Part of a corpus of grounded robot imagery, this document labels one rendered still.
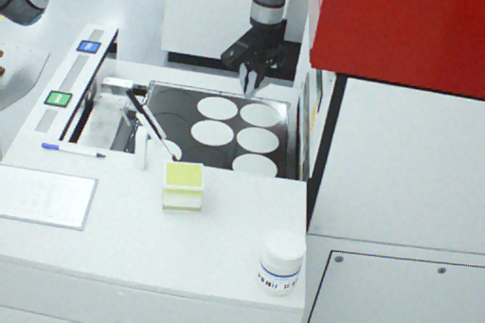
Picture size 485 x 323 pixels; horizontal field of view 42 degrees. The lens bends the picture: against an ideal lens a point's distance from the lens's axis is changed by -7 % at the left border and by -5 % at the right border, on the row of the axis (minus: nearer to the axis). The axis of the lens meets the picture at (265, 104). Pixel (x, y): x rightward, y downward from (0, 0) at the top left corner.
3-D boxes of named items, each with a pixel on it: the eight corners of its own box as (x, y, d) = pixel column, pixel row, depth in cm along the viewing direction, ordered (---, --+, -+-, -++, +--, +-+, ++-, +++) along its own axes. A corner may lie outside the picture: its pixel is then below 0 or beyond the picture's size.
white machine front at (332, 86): (306, 58, 213) (331, -59, 192) (306, 234, 144) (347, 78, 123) (296, 56, 213) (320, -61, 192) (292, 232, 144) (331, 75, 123)
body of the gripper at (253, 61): (284, 67, 157) (293, 22, 151) (255, 75, 152) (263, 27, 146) (264, 53, 162) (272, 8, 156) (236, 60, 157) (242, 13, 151)
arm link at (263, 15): (265, 10, 144) (243, -5, 149) (262, 29, 146) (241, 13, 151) (292, 6, 148) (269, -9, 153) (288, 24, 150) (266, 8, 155)
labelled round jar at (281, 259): (296, 269, 115) (307, 231, 110) (296, 298, 109) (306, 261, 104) (257, 264, 115) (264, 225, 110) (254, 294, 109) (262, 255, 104)
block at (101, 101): (126, 106, 164) (127, 97, 163) (123, 114, 161) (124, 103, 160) (96, 101, 164) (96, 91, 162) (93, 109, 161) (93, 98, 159)
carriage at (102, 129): (134, 98, 173) (134, 88, 172) (98, 185, 142) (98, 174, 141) (104, 93, 173) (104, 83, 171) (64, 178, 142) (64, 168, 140)
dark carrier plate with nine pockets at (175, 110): (286, 106, 173) (286, 104, 173) (281, 191, 144) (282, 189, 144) (154, 85, 172) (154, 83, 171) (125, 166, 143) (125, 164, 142)
